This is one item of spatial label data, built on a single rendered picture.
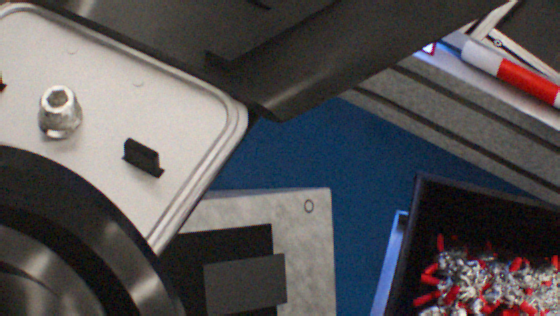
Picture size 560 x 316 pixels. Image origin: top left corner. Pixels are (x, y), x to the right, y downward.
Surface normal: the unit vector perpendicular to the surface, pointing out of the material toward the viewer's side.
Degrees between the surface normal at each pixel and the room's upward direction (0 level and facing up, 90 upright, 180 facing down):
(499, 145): 90
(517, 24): 0
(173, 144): 0
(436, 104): 90
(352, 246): 90
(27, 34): 0
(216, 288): 50
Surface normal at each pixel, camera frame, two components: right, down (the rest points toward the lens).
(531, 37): 0.06, -0.57
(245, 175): -0.48, 0.70
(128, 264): 0.55, 0.14
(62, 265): 0.70, -0.04
